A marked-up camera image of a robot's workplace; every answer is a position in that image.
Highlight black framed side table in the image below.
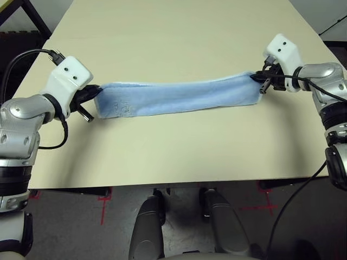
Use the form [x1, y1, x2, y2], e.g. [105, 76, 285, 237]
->
[0, 0, 53, 41]

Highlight black left wrist camera cable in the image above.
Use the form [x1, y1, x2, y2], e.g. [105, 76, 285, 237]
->
[4, 48, 68, 150]

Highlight grey robot leg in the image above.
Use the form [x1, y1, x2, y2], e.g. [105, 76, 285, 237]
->
[200, 188, 252, 257]
[128, 189, 166, 260]

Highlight black table base foot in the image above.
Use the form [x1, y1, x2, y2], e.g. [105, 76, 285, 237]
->
[27, 186, 112, 198]
[259, 177, 330, 190]

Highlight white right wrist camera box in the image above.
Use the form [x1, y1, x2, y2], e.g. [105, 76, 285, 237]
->
[264, 33, 306, 93]

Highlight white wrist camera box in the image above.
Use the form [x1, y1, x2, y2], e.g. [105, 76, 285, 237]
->
[264, 33, 306, 93]
[43, 55, 94, 119]

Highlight grey robot right leg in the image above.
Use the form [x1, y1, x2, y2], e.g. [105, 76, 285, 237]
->
[200, 188, 252, 257]

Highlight red floor tape cross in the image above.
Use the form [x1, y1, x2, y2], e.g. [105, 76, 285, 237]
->
[238, 181, 279, 216]

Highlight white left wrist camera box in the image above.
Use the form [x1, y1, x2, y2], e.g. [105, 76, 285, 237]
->
[43, 55, 94, 119]

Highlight black foam floor mat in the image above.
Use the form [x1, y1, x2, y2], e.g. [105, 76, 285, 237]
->
[0, 31, 48, 90]

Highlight light blue towel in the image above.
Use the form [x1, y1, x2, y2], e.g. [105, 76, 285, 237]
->
[94, 70, 262, 120]

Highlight black tripod stand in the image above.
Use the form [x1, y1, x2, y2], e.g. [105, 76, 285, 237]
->
[318, 17, 347, 36]

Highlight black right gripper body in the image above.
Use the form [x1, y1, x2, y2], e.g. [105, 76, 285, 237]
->
[259, 63, 286, 94]

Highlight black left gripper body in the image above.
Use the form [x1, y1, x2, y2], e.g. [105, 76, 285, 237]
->
[70, 90, 94, 122]

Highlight grey robot left leg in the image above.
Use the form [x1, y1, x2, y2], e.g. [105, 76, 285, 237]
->
[128, 189, 166, 260]

